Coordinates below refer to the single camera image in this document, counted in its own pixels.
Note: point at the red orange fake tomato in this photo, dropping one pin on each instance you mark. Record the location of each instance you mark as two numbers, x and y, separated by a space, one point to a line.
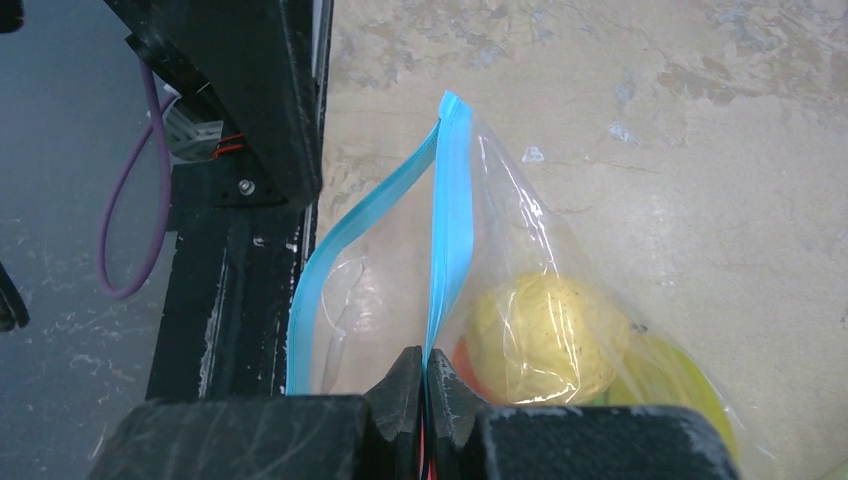
461 363

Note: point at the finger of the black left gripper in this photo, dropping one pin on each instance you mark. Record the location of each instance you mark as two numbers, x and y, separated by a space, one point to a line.
250 62

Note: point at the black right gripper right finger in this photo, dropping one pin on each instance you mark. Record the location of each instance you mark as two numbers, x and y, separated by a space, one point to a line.
468 438

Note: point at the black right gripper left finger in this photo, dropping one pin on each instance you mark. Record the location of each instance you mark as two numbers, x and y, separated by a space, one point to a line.
375 435

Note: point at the clear zip bag blue seal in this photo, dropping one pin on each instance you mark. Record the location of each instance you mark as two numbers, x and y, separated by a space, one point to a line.
405 266

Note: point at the yellow fake lemon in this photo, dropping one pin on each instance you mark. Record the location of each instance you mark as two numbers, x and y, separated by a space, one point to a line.
545 339

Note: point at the aluminium frame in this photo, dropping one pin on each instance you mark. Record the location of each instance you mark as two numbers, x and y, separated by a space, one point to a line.
191 137

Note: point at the green yellow fake mango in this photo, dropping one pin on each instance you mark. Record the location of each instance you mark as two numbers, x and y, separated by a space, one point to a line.
656 371

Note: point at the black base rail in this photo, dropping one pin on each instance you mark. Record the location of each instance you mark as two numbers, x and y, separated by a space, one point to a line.
240 251

